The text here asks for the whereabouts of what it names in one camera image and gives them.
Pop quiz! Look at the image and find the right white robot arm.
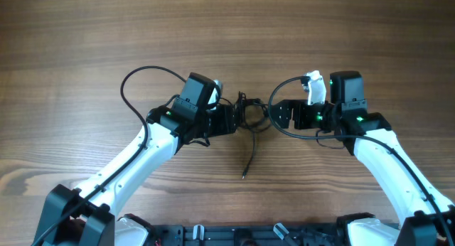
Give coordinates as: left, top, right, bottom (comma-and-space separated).
268, 70, 454, 245

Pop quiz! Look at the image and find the thin black cable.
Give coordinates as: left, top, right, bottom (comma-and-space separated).
235, 91, 271, 179

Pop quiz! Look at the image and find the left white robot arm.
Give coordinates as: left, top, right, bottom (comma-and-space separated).
33, 73, 234, 245

